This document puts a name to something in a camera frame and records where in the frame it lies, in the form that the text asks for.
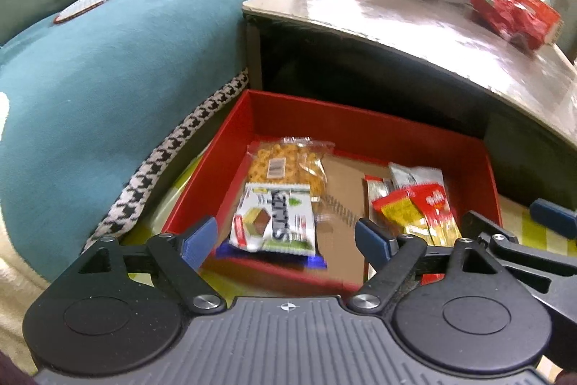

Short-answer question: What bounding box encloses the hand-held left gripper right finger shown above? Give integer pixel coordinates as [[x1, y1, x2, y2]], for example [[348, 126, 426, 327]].
[[347, 218, 502, 316]]

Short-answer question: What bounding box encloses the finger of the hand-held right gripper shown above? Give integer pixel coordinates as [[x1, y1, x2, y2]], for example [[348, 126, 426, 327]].
[[460, 210, 577, 323], [529, 199, 577, 239]]

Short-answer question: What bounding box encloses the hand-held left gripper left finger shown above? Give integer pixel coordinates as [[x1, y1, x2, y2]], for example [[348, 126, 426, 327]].
[[67, 215, 227, 316]]

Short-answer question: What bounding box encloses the red yellow snack packet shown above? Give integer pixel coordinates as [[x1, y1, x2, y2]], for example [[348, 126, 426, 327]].
[[408, 183, 463, 246], [372, 189, 436, 248]]

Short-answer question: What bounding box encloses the silver snack packet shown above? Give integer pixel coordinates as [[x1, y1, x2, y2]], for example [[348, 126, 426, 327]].
[[388, 162, 445, 192]]

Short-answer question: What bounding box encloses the green white snack packet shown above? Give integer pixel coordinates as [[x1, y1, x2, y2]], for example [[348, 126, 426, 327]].
[[229, 183, 316, 256]]

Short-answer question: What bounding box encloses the yellow noodle snack bag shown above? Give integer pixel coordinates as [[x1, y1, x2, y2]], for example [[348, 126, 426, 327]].
[[247, 136, 336, 201]]

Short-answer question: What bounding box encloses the red cardboard box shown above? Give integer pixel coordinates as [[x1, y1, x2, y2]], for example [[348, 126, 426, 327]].
[[161, 89, 503, 293]]

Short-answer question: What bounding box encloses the yellow green mat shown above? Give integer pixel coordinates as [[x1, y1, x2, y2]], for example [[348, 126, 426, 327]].
[[122, 141, 577, 381]]

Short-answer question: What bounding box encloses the white sachet red label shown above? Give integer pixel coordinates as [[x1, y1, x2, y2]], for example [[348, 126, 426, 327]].
[[364, 174, 397, 223]]

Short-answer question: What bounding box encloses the blue foil snack packet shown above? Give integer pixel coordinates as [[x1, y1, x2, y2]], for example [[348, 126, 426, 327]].
[[215, 243, 328, 269]]

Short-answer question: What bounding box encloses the teal sofa cushion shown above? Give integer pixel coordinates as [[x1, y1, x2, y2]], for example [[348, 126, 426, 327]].
[[0, 0, 350, 282]]

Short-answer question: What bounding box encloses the red carton box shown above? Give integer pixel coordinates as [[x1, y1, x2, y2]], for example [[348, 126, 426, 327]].
[[509, 0, 564, 51]]

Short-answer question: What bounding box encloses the crumpled red snack bag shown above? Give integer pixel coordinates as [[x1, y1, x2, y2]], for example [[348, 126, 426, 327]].
[[471, 0, 542, 52]]

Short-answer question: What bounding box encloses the low coffee table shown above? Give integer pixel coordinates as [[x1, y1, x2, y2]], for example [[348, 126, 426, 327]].
[[241, 0, 577, 205]]

